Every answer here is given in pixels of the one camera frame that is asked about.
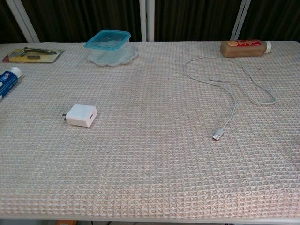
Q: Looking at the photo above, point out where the white USB wall charger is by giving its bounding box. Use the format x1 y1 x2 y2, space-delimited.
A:
61 103 98 128

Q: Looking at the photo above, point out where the white USB cable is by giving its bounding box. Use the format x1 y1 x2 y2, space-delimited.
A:
184 57 278 142

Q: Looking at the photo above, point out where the woven beige tablecloth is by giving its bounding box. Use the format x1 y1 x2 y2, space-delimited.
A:
0 41 300 221

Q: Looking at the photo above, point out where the clear scalloped plastic tray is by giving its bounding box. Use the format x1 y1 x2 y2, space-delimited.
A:
88 43 139 68

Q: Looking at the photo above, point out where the clear container with blue lid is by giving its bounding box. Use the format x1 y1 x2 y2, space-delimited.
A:
83 29 132 64

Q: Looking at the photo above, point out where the brown drink bottle red label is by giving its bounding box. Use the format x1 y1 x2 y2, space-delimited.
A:
219 40 272 58

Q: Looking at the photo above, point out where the razor on yellow card package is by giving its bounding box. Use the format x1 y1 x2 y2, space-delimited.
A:
2 46 64 64

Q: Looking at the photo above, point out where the black pleated curtain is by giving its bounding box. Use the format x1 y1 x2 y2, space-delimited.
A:
0 0 300 44

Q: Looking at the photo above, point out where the blue white toothpaste tube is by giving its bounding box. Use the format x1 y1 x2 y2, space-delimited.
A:
0 66 23 103

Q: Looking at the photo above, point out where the white metal frame post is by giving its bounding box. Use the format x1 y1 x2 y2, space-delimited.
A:
4 0 39 44
230 0 252 41
139 0 155 43

